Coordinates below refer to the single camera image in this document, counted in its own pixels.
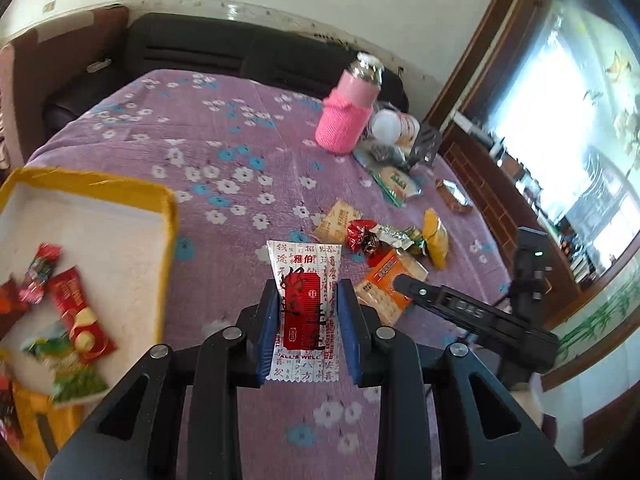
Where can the wooden cabinet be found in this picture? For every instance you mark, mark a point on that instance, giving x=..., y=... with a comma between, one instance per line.
x=495, y=185

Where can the black sofa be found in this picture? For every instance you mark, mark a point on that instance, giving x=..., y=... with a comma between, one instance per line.
x=200, y=50

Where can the yellow snack packet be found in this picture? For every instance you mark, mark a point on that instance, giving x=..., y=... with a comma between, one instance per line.
x=436, y=237

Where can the small dark red candy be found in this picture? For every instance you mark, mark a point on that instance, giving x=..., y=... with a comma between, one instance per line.
x=40, y=272

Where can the brown chair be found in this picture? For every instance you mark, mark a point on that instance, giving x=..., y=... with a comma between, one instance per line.
x=55, y=60

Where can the brown snack bar packet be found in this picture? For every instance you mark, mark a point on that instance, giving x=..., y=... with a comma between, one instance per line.
x=452, y=195

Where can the dark seed packet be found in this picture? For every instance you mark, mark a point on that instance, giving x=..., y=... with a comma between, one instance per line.
x=385, y=152

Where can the window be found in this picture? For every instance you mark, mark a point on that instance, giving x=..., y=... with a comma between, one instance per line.
x=560, y=125

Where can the yellow rimmed white tray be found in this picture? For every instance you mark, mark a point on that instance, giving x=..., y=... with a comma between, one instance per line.
x=100, y=235

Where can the round flatbread packet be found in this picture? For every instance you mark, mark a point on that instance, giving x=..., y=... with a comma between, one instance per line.
x=397, y=185

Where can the small white device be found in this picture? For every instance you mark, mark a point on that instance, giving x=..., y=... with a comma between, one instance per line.
x=99, y=65

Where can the pink bottle with knitted sleeve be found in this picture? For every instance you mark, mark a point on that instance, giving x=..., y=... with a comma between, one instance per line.
x=345, y=120

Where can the small wall notice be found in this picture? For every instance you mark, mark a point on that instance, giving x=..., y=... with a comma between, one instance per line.
x=48, y=7

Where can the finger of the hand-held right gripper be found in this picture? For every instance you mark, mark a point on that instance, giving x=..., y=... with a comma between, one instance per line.
x=430, y=297

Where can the orange cracker packet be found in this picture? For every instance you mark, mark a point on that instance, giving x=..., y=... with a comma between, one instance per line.
x=380, y=290

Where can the bright red chip packet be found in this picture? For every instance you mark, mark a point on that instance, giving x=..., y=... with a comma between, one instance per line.
x=80, y=315

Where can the beige biscuit packet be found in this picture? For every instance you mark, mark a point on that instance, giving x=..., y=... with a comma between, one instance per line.
x=337, y=222

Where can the silver green snack packet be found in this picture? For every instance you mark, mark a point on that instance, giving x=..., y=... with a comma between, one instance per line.
x=387, y=234

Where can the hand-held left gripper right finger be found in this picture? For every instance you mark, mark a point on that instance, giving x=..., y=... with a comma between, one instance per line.
x=350, y=335

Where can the white plastic cup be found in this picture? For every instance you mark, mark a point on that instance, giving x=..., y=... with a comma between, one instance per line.
x=392, y=125

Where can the dark red wrapped snack packet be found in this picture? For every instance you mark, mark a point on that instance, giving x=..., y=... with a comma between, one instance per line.
x=362, y=237

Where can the black phone stand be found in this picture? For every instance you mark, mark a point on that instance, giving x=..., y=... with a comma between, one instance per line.
x=426, y=142

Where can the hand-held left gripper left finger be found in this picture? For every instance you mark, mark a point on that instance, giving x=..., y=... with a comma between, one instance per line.
x=267, y=335

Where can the white and red sachet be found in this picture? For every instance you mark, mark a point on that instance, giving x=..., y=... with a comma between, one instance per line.
x=305, y=270

